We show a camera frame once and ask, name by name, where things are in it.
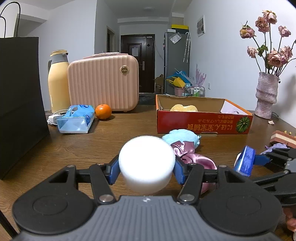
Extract cream thermos flask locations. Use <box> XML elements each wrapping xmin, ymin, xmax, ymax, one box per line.
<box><xmin>47</xmin><ymin>49</ymin><xmax>71</xmax><ymax>114</ymax></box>

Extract grey refrigerator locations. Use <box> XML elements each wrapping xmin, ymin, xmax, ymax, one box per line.
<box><xmin>164</xmin><ymin>31</ymin><xmax>190</xmax><ymax>95</ymax></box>

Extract black paper bag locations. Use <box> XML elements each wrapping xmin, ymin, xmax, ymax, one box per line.
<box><xmin>0</xmin><ymin>2</ymin><xmax>50</xmax><ymax>181</ymax></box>

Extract blue plastic bag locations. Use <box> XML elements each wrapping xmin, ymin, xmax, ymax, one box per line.
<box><xmin>170</xmin><ymin>71</ymin><xmax>192</xmax><ymax>84</ymax></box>

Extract red cardboard box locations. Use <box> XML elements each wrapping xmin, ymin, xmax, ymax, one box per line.
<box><xmin>155</xmin><ymin>94</ymin><xmax>253</xmax><ymax>135</ymax></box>

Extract flat purple fabric pouch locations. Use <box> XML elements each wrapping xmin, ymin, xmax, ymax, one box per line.
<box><xmin>260</xmin><ymin>142</ymin><xmax>290</xmax><ymax>155</ymax></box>

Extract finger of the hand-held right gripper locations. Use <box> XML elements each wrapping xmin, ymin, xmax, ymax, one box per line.
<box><xmin>254</xmin><ymin>148</ymin><xmax>296</xmax><ymax>173</ymax></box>
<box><xmin>252</xmin><ymin>170</ymin><xmax>296</xmax><ymax>205</ymax></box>

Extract white charger with cable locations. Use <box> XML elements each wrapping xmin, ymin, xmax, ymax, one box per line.
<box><xmin>47</xmin><ymin>112</ymin><xmax>67</xmax><ymax>127</ymax></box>

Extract dried pink roses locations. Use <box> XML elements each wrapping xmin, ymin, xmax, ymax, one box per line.
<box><xmin>239</xmin><ymin>10</ymin><xmax>296</xmax><ymax>76</ymax></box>

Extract dark wooden door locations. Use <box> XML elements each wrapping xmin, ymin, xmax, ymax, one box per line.
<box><xmin>120</xmin><ymin>34</ymin><xmax>155</xmax><ymax>93</ymax></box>

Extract pink ribbed suitcase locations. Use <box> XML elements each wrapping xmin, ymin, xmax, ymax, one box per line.
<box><xmin>67</xmin><ymin>53</ymin><xmax>139</xmax><ymax>113</ymax></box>

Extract purple ribbed vase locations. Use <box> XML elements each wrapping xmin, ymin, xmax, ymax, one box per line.
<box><xmin>254</xmin><ymin>72</ymin><xmax>281</xmax><ymax>120</ymax></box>

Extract blue tissue pack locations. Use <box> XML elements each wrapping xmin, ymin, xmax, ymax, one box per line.
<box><xmin>56</xmin><ymin>105</ymin><xmax>96</xmax><ymax>134</ymax></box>

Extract purple feather wall decor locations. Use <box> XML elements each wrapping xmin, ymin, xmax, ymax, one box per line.
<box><xmin>194</xmin><ymin>64</ymin><xmax>207</xmax><ymax>87</ymax></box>

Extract brown cardboard carton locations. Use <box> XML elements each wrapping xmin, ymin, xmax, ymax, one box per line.
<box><xmin>154</xmin><ymin>74</ymin><xmax>165</xmax><ymax>93</ymax></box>

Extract yellow white plush toy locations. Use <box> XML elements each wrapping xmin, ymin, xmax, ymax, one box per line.
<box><xmin>170</xmin><ymin>104</ymin><xmax>199</xmax><ymax>113</ymax></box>

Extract orange mandarin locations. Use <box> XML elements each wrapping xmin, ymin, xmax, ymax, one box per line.
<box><xmin>95</xmin><ymin>104</ymin><xmax>112</xmax><ymax>120</ymax></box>

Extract yellow bag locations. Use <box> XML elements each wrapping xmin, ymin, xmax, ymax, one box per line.
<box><xmin>166</xmin><ymin>77</ymin><xmax>184</xmax><ymax>88</ymax></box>

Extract pink satin scrunchie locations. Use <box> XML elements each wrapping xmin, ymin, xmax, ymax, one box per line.
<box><xmin>171</xmin><ymin>140</ymin><xmax>218</xmax><ymax>194</ymax></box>

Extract wire basket with bottles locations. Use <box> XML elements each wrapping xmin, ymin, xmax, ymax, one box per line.
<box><xmin>184</xmin><ymin>83</ymin><xmax>206</xmax><ymax>97</ymax></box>

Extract hanging white umbrella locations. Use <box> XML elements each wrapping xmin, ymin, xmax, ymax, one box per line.
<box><xmin>183</xmin><ymin>32</ymin><xmax>191</xmax><ymax>63</ymax></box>

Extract pink layered sponge block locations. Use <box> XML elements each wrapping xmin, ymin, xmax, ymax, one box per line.
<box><xmin>269</xmin><ymin>130</ymin><xmax>296</xmax><ymax>149</ymax></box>

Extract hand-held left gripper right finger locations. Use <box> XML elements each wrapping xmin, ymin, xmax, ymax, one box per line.
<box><xmin>173</xmin><ymin>155</ymin><xmax>252</xmax><ymax>205</ymax></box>

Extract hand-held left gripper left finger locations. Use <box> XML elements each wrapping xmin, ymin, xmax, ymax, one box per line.
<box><xmin>47</xmin><ymin>155</ymin><xmax>121</xmax><ymax>205</ymax></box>

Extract light blue plush toy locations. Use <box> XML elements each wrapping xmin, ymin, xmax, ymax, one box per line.
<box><xmin>161</xmin><ymin>129</ymin><xmax>201</xmax><ymax>149</ymax></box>

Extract white foam cylinder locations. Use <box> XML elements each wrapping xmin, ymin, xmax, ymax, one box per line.
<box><xmin>118</xmin><ymin>136</ymin><xmax>176</xmax><ymax>194</ymax></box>

